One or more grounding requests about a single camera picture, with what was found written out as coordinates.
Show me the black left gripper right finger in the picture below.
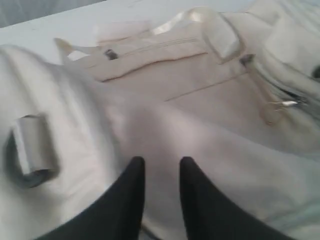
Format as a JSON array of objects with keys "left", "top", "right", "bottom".
[{"left": 179, "top": 156, "right": 289, "bottom": 240}]

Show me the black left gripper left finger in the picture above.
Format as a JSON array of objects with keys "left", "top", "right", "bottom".
[{"left": 41, "top": 156, "right": 145, "bottom": 240}]

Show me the beige duffel bag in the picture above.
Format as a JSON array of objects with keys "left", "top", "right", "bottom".
[{"left": 0, "top": 0, "right": 320, "bottom": 240}]

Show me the metal zipper pull with ring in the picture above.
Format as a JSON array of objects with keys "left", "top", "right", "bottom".
[{"left": 259, "top": 100, "right": 299, "bottom": 126}]

